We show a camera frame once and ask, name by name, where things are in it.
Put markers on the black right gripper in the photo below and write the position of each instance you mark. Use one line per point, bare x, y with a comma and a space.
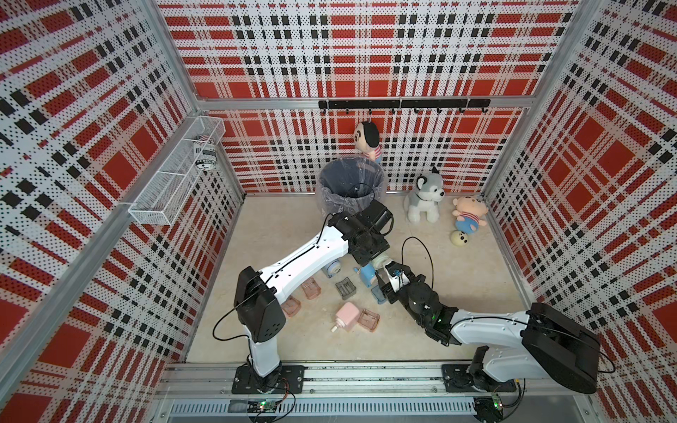
389, 293

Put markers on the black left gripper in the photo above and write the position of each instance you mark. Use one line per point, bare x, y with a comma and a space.
382, 245

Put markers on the bright blue pencil sharpener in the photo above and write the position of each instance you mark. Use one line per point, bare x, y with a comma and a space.
368, 275

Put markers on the blue sharpener shavings tray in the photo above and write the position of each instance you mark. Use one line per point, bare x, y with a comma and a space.
378, 295

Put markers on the light blue pencil sharpener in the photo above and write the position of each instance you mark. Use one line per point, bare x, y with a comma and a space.
332, 269

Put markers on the pink sharpener shavings tray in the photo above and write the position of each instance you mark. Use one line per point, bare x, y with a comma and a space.
369, 320

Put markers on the pink pencil sharpener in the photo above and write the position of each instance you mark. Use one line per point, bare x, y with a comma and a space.
346, 317

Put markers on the green pencil sharpener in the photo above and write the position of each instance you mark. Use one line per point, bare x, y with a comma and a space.
381, 261

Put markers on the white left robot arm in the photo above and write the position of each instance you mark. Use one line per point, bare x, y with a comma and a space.
260, 294

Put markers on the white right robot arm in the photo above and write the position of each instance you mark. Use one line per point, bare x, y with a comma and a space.
539, 343

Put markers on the dark grey trash bin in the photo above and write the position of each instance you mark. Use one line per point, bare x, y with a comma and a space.
349, 185

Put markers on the clear plastic bin liner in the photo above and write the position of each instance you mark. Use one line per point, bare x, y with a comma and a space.
346, 190

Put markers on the grey white husky plush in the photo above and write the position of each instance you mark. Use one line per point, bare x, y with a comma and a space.
425, 197

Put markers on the cream round face ball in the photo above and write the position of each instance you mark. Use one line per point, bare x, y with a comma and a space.
459, 238

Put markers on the hanging boy doll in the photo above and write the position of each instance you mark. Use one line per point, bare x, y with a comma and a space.
367, 141

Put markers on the pink pig plush blue shirt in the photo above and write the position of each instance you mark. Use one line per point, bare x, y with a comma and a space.
470, 214

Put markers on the small striped can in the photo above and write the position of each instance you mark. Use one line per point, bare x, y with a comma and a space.
205, 152

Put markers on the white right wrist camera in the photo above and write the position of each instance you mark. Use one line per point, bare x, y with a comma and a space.
397, 275

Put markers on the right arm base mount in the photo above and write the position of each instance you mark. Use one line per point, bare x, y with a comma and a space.
458, 379

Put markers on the black hook rail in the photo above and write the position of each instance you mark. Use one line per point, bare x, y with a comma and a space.
460, 104

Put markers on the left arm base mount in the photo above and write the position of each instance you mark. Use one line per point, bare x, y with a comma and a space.
270, 378

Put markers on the white wire mesh shelf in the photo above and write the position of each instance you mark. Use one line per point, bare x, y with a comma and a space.
168, 190

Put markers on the aluminium front rail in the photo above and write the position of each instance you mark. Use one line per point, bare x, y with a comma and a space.
334, 389

